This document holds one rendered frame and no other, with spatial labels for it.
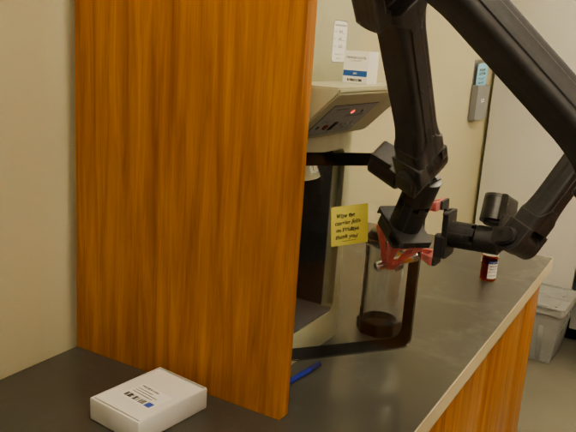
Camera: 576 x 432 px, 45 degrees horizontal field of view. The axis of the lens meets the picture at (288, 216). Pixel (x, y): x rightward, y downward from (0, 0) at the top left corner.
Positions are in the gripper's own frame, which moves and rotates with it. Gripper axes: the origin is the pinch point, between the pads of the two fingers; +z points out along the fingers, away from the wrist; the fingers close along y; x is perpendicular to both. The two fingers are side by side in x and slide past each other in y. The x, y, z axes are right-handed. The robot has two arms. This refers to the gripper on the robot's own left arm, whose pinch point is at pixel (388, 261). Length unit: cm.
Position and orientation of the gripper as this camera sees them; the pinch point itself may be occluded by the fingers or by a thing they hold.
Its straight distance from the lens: 131.1
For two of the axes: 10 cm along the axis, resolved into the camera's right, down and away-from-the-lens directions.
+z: -2.4, 7.7, 6.0
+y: 3.0, 6.4, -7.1
